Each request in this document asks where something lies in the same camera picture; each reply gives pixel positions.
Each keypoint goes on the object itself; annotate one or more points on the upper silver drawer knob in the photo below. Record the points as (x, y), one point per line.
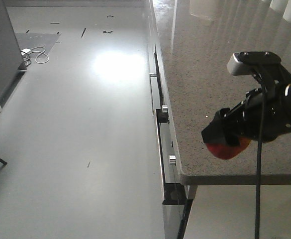
(164, 109)

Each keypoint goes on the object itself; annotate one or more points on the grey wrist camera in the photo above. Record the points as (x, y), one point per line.
(242, 63)

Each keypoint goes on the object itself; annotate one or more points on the lower silver drawer knob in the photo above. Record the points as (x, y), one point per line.
(172, 159)

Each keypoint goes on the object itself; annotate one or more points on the white power adapter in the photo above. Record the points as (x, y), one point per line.
(25, 51)

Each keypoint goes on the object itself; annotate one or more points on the red yellow apple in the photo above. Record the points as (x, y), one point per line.
(226, 152)

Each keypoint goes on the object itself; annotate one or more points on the grey stone kitchen counter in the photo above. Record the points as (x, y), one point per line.
(197, 39)

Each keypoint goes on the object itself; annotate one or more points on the silver drawer knob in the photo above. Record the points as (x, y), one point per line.
(164, 109)
(172, 159)

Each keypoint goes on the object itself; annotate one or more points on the dark grey floor mat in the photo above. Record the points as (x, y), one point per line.
(36, 41)

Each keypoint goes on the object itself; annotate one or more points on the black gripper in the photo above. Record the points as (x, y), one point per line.
(245, 120)

